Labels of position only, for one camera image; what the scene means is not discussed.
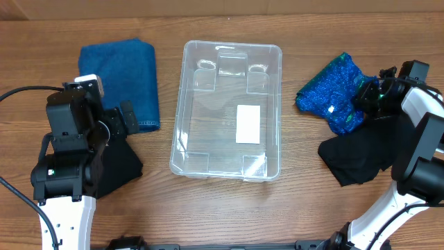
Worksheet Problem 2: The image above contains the black cloth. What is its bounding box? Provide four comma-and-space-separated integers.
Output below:
96, 139, 143, 199

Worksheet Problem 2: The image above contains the blue sequin garment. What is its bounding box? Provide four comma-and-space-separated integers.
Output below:
296, 53, 376, 135

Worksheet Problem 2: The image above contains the black garment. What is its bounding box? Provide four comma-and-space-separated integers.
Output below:
318, 115, 415, 187

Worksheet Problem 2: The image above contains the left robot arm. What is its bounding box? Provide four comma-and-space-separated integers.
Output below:
31, 89, 143, 249

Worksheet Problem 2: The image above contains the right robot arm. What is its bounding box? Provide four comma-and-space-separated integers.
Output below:
318, 60, 443, 249

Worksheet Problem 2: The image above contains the clear plastic container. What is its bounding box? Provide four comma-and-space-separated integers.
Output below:
169, 40, 282, 182

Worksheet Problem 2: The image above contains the white label in container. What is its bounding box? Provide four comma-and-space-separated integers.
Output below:
236, 105, 260, 144

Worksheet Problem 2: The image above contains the folded teal blue towel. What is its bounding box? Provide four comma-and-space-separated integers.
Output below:
78, 38, 161, 133

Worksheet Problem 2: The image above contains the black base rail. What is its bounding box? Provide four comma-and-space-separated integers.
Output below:
101, 236, 330, 250

